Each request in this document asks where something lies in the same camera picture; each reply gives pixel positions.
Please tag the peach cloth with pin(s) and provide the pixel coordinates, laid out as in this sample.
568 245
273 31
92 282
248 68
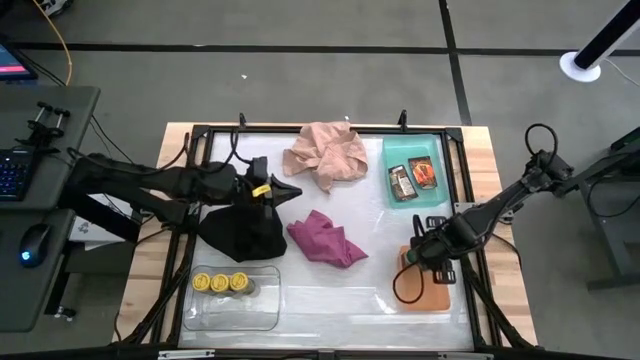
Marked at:
325 155

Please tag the black computer mouse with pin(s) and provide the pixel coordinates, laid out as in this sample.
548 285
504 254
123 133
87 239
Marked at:
34 245

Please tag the white paper sheet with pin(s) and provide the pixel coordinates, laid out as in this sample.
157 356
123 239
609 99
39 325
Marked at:
95 232

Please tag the white and black sneaker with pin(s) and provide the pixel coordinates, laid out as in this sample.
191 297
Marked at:
57 5

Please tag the dark side stand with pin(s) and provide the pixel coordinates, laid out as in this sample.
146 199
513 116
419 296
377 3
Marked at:
615 210

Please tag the green and orange spice packet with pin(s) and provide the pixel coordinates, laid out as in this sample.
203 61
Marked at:
423 172

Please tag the orange cutting board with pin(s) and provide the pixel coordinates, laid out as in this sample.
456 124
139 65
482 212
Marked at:
430 295

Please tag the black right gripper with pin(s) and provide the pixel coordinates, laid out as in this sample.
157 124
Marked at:
432 250

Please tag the grey desk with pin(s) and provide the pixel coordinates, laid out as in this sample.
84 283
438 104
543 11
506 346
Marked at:
30 300

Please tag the black pole white round base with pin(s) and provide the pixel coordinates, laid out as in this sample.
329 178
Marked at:
595 45

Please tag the clear plastic bin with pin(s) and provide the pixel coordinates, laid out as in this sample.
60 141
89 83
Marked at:
232 305

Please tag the teal plastic bin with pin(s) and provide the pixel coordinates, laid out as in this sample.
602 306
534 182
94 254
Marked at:
415 170

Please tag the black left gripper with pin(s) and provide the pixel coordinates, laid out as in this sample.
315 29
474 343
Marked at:
255 175

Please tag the yellow-lid spice jar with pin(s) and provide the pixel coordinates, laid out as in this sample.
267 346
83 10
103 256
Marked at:
261 190
201 282
219 283
239 281

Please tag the black backlit keyboard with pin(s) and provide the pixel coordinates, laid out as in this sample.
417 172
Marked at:
14 172

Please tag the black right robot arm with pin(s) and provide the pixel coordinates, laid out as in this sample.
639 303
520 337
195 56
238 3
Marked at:
500 205

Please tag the black cloth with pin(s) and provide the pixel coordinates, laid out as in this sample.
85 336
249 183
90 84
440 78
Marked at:
240 235

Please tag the black clamp stand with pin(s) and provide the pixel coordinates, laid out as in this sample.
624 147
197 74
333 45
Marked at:
45 125

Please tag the screen with pink display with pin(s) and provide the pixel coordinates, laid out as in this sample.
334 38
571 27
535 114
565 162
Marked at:
12 62

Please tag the magenta cloth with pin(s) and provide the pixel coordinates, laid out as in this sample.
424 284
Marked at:
325 242

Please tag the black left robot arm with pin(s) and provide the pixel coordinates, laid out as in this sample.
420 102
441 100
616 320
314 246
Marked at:
150 185

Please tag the brown white-label spice packet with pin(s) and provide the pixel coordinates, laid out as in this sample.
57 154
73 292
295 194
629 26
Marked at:
402 182

